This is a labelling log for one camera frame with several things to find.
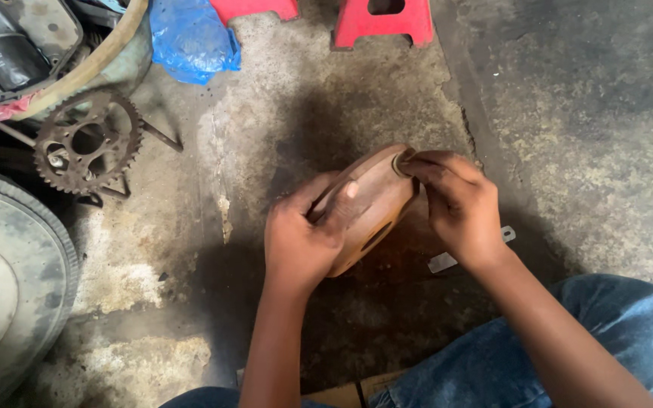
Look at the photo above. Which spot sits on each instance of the grey toothed flywheel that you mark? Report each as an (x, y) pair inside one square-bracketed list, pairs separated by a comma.
[(12, 283)]

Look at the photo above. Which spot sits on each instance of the person's right fingers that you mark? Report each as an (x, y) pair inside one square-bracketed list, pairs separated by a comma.
[(431, 167)]

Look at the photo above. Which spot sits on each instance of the rusty metal rod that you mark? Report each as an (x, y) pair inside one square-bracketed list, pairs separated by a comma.
[(162, 136)]

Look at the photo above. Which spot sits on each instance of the flat metal strip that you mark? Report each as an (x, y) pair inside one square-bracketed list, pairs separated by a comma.
[(457, 255)]

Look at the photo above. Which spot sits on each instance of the blue plastic bag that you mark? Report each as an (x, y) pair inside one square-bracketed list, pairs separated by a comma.
[(190, 37)]

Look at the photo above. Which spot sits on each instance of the basin of engine parts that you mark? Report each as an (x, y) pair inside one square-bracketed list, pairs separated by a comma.
[(43, 51)]

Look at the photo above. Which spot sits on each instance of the person's right hand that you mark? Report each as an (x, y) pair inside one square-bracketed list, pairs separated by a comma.
[(462, 209)]

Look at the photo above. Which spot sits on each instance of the black oil filter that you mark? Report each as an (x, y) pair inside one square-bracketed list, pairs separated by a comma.
[(9, 59)]

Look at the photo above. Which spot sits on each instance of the rusty brown metal disc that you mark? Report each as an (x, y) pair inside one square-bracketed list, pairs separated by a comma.
[(369, 209)]

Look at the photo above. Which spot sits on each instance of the small sandpaper piece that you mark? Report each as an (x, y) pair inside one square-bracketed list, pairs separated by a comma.
[(401, 161)]

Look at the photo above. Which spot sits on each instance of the person's blue jeans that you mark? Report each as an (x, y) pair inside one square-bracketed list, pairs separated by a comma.
[(530, 357)]

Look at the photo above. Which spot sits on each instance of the person's left hand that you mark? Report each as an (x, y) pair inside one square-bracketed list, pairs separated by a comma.
[(295, 241)]

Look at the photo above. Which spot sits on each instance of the brown cardboard piece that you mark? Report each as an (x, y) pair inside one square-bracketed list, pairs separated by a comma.
[(343, 394)]

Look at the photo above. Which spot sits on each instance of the red plastic stool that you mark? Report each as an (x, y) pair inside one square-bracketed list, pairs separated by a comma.
[(255, 8), (384, 22)]

